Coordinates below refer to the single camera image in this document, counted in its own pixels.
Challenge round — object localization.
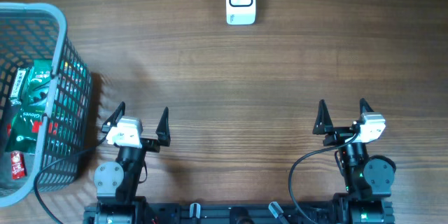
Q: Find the grey plastic shopping basket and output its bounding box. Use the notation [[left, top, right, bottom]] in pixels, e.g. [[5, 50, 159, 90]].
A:
[[1, 2, 93, 207]]

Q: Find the camera cable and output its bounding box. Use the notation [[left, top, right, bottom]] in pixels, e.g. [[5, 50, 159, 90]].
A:
[[33, 133, 109, 224], [288, 132, 361, 224]]

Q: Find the left camera cable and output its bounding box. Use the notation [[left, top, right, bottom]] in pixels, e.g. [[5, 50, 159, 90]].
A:
[[33, 133, 109, 224]]

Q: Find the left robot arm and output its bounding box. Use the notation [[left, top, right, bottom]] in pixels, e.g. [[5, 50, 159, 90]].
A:
[[83, 102, 171, 224]]

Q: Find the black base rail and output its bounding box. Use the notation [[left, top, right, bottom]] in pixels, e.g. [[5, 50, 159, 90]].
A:
[[83, 201, 396, 224]]

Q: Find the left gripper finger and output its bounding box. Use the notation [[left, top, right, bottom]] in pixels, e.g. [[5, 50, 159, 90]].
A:
[[155, 107, 171, 147], [104, 101, 125, 127]]

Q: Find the white barcode scanner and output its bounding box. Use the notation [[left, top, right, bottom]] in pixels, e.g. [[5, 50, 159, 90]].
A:
[[225, 0, 256, 25]]

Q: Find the green white gum box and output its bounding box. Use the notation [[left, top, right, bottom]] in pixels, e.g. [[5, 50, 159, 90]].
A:
[[9, 68, 29, 106]]

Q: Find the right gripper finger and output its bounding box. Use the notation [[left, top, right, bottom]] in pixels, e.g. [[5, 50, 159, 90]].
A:
[[312, 99, 334, 134], [359, 98, 374, 114]]

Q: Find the green 3M gloves package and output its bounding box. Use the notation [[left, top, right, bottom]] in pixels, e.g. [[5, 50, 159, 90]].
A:
[[6, 59, 52, 154]]

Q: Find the red Nescafe coffee stick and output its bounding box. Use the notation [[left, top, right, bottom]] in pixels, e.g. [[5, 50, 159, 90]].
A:
[[10, 150, 27, 180]]

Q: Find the right camera cable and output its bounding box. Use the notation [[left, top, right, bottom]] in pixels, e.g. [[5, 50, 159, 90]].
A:
[[288, 132, 361, 224]]

